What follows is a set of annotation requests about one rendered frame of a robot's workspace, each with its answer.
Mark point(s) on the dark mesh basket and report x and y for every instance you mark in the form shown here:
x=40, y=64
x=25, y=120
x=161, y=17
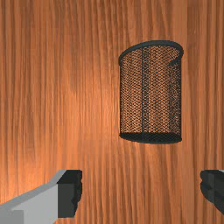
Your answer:
x=150, y=93

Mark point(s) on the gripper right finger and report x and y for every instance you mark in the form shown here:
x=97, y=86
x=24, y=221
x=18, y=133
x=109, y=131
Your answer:
x=214, y=186

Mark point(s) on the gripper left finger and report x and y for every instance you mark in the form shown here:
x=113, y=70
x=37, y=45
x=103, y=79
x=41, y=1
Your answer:
x=43, y=201

